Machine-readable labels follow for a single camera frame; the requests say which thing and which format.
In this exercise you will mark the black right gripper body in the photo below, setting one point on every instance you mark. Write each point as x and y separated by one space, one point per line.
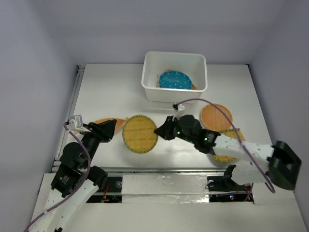
178 132

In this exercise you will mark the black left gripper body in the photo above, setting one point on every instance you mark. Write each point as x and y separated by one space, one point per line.
93 139

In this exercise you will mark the orange fish-shaped woven plate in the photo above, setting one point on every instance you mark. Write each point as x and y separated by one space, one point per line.
119 123

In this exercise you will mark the round green-rimmed bamboo plate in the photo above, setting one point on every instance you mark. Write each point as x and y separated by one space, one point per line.
138 134

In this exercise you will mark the orange fan-shaped woven plate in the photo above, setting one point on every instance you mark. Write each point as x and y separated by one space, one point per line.
194 87

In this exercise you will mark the blue polka dot ceramic plate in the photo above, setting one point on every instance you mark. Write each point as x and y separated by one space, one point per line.
174 80

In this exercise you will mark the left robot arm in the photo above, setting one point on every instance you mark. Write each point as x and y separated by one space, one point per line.
76 180

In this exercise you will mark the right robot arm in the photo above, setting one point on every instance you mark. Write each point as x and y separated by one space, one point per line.
277 165

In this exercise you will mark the white plastic bin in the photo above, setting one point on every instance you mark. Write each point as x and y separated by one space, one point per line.
156 62

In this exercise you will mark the round orange woven plate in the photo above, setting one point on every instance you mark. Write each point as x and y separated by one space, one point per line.
212 119

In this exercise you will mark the yellow fan-shaped bamboo plate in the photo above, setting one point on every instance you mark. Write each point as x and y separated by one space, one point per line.
232 134

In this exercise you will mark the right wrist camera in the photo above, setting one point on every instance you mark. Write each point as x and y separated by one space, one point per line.
179 110

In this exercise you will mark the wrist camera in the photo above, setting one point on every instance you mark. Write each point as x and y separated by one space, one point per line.
75 123
179 110

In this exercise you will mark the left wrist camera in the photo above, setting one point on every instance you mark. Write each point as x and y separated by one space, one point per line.
75 123

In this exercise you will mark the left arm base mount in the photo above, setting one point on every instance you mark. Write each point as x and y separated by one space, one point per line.
111 193

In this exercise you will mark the aluminium side rail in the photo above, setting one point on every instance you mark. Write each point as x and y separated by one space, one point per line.
70 111

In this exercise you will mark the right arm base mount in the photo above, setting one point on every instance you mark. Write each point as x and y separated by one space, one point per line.
223 189

